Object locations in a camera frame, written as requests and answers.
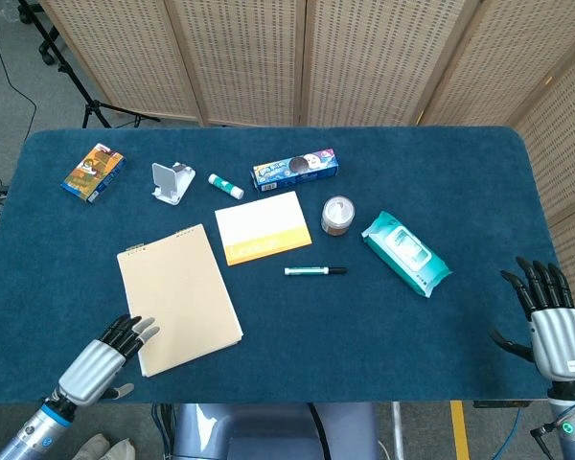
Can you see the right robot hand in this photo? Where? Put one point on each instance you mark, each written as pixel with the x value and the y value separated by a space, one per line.
pixel 554 335

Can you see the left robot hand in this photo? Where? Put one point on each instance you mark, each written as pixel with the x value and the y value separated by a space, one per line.
pixel 92 365

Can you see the tan kraft notebook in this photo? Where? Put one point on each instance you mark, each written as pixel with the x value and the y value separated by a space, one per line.
pixel 178 297

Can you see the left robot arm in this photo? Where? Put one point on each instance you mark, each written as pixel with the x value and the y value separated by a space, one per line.
pixel 32 430

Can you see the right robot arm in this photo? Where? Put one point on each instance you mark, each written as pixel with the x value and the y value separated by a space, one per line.
pixel 570 417

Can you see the robot base body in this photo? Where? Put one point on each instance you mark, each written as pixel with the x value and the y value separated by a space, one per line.
pixel 268 431

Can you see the white shoe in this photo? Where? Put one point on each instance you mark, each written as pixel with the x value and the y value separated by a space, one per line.
pixel 92 445

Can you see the teal wet wipes pack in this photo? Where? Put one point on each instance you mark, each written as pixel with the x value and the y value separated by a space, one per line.
pixel 405 254

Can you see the orange and blue snack box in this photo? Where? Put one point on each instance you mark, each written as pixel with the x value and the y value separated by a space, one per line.
pixel 94 172

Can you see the blue table cloth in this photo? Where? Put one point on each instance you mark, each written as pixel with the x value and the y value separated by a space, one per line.
pixel 287 335

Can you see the white phone stand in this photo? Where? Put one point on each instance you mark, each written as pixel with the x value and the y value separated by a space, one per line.
pixel 171 183

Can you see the yellow and white Lexicon notepad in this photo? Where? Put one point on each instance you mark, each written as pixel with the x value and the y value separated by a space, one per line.
pixel 261 227

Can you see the green and white glue stick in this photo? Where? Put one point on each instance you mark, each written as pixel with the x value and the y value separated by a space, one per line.
pixel 225 186

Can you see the green and black marker pen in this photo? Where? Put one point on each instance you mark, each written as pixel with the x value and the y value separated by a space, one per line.
pixel 315 270

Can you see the clear jar of snacks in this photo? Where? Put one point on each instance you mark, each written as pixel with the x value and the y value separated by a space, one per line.
pixel 338 215

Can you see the blue cookie box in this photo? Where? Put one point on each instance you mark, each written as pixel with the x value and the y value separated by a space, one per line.
pixel 297 168

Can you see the black tripod stand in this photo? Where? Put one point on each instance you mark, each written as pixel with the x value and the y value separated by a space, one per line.
pixel 72 72

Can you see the wicker folding screen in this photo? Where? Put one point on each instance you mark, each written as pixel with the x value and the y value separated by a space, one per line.
pixel 316 57

